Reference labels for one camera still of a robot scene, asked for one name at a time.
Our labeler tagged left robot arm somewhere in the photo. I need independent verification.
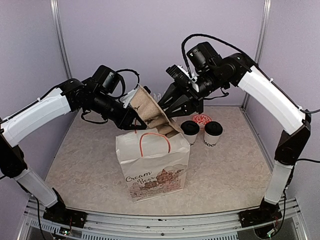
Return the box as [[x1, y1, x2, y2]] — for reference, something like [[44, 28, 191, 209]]
[[0, 65, 140, 223]]

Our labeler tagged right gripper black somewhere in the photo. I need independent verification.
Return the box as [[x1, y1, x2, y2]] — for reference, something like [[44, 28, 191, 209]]
[[155, 65, 228, 118]]

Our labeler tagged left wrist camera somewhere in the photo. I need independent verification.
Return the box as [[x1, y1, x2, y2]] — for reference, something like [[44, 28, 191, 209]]
[[119, 85, 151, 108]]

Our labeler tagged white paper takeout bag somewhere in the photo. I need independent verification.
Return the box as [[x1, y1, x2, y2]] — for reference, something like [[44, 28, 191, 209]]
[[115, 128, 190, 203]]

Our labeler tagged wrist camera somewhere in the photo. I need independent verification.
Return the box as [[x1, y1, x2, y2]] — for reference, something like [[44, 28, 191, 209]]
[[119, 85, 151, 108], [166, 65, 200, 93]]

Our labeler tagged white paper cup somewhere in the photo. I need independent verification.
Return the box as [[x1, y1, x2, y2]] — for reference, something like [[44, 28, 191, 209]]
[[182, 131, 200, 146], [203, 131, 222, 148]]

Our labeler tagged red patterned white bowl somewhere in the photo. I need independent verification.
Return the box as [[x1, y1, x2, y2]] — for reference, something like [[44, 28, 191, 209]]
[[192, 114, 212, 126]]

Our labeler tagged right aluminium frame post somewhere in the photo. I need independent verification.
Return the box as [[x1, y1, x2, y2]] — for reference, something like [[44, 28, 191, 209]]
[[239, 0, 273, 110]]

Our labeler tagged brown cardboard cup carrier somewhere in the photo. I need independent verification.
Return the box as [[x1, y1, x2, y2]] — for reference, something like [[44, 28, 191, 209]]
[[130, 85, 182, 138]]

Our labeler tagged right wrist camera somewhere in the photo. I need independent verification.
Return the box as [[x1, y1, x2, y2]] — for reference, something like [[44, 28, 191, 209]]
[[166, 65, 200, 93]]

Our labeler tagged white wrapped straws bundle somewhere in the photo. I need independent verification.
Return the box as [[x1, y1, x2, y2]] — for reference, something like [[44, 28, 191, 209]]
[[153, 93, 162, 102]]

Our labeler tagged aluminium frame post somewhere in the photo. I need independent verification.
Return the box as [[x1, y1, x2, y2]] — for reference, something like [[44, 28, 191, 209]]
[[50, 0, 72, 79], [239, 0, 273, 110]]

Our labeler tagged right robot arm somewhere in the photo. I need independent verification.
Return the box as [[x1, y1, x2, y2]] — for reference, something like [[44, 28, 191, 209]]
[[159, 41, 312, 226]]

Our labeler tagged left aluminium frame post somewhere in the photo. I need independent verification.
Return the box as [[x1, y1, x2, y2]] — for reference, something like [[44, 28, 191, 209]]
[[50, 0, 72, 79]]

